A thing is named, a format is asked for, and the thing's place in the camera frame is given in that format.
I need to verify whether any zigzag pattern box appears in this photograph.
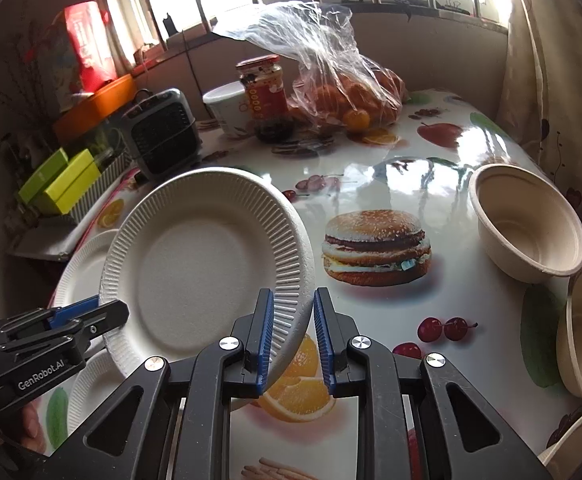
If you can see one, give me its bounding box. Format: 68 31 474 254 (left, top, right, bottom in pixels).
59 151 132 226

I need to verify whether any red gift bag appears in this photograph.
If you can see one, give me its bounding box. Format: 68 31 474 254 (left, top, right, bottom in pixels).
64 1 118 92

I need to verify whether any cream patterned curtain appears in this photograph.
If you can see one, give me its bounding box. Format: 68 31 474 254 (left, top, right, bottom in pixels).
496 0 582 214

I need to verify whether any white paper plate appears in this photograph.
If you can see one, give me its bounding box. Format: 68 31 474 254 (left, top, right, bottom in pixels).
67 349 125 434
99 168 315 382
52 230 118 308

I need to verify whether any left hand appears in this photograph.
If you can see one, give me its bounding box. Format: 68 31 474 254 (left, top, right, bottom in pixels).
0 399 46 454

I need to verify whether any white paper cup container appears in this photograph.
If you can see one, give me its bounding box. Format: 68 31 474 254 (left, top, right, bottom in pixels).
202 81 254 139

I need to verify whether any upper green box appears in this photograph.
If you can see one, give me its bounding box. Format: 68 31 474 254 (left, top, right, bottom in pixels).
18 148 69 205

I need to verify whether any grey side shelf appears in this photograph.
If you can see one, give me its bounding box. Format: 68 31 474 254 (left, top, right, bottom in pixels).
7 198 107 261

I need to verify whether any fruit print tablecloth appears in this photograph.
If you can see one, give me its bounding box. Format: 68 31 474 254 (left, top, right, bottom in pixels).
33 88 582 480

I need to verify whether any plastic bag of oranges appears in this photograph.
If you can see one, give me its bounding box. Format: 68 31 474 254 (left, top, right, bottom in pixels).
213 1 407 134

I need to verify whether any orange box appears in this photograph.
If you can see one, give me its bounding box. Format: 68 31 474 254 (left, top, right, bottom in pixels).
52 75 137 146

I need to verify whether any red label sauce jar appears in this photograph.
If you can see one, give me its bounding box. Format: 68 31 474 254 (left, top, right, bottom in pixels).
236 54 294 144

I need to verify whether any grey portable heater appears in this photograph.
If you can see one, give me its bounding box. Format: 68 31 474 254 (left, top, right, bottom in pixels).
121 88 201 181

